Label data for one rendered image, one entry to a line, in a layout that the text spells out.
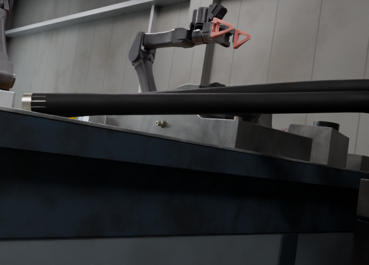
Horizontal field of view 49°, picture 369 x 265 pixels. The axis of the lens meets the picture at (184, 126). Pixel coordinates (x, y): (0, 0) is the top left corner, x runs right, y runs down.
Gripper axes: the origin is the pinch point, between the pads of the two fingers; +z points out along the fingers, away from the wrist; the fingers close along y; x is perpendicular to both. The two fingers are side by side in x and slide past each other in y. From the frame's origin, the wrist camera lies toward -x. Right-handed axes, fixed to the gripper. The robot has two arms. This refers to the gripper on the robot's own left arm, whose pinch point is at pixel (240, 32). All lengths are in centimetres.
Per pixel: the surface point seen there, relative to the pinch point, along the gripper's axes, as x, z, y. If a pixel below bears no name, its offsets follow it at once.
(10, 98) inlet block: 36, -3, -68
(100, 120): 37, -16, -37
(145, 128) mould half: 37, 6, -39
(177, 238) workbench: 53, 45, -63
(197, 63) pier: -41, -182, 172
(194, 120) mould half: 34, 24, -40
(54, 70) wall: -42, -483, 183
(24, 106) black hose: 39, 32, -81
